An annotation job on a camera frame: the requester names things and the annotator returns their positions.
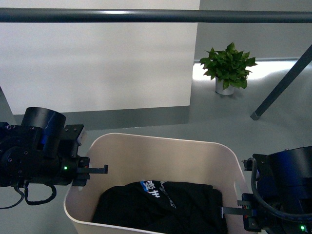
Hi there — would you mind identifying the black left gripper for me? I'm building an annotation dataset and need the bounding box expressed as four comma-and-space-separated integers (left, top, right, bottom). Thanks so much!
57, 124, 108, 186

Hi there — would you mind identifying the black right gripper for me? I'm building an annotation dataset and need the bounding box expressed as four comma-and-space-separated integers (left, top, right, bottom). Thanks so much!
220, 157, 268, 233

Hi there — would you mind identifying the cream plastic laundry hamper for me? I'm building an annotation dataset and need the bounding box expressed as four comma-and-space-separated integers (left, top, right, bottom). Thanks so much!
64, 133, 249, 234

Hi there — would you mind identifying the grey clothes rack right leg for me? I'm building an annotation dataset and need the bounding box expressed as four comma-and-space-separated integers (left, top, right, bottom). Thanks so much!
250, 45, 312, 120

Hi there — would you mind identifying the grey clothes rack bar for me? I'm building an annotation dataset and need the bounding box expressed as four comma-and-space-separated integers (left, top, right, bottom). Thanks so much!
0, 8, 312, 23

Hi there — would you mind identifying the black printed t-shirt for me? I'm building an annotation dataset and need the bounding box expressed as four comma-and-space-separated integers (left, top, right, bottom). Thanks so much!
92, 180, 228, 234

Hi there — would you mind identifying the right potted green plant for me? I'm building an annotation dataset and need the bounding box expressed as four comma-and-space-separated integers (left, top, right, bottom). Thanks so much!
199, 42, 257, 96

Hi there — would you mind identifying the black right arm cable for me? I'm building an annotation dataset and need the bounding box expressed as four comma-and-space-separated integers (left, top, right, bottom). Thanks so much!
250, 157, 312, 223

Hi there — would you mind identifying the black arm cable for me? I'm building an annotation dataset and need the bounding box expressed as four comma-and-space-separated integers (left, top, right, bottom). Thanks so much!
0, 181, 58, 210
250, 157, 312, 223

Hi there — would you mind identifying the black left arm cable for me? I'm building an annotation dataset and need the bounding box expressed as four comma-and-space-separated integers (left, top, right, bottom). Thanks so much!
0, 181, 58, 210

